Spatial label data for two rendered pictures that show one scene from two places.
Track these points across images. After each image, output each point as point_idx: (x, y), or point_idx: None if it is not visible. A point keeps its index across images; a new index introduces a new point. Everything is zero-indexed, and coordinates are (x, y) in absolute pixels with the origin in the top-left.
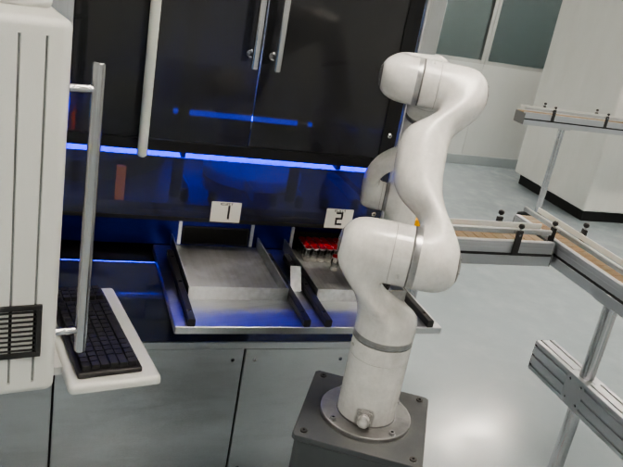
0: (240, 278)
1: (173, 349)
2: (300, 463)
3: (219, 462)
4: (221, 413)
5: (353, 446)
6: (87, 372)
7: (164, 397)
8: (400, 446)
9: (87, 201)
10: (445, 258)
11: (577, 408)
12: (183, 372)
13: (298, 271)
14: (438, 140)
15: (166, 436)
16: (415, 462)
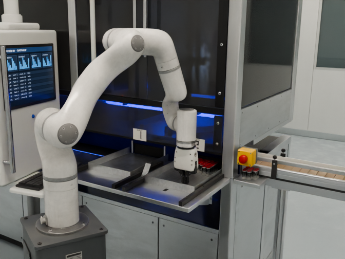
0: (129, 167)
1: (126, 208)
2: (23, 236)
3: None
4: (151, 254)
5: (30, 229)
6: (19, 184)
7: (125, 235)
8: (47, 238)
9: (4, 104)
10: (50, 125)
11: None
12: (131, 222)
13: (148, 166)
14: (92, 68)
15: (128, 258)
16: (38, 244)
